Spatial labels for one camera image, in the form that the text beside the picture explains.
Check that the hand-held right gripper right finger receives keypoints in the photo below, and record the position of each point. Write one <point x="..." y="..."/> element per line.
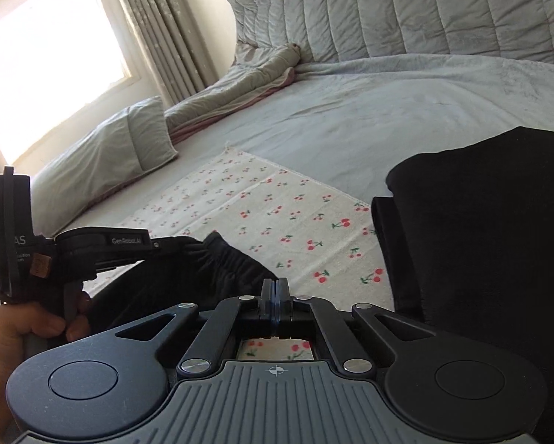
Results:
<point x="282" y="305"/>

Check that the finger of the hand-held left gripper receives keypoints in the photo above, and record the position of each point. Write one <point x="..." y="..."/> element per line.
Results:
<point x="172" y="244"/>

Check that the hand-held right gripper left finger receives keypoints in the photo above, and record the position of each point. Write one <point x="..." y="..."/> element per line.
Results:
<point x="268" y="305"/>

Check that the black pants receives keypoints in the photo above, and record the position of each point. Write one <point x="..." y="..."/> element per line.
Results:
<point x="221" y="263"/>

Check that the person's left hand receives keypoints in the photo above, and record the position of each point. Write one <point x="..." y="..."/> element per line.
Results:
<point x="22" y="323"/>

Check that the cherry print cloth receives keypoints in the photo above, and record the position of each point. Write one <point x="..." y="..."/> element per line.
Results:
<point x="258" y="203"/>

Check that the window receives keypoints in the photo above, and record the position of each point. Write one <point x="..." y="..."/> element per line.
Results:
<point x="41" y="55"/>

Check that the grey folded pillow, right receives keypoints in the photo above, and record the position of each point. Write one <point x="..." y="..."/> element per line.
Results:
<point x="240" y="88"/>

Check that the black folded garment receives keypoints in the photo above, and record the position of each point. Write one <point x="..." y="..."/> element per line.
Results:
<point x="480" y="240"/>

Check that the bed with grey sheet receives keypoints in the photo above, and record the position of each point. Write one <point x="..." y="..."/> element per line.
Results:
<point x="374" y="115"/>

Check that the grey curtain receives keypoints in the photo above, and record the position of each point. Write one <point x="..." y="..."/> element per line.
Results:
<point x="166" y="23"/>

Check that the grey quilted headboard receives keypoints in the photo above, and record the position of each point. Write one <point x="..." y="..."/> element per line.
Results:
<point x="397" y="9"/>

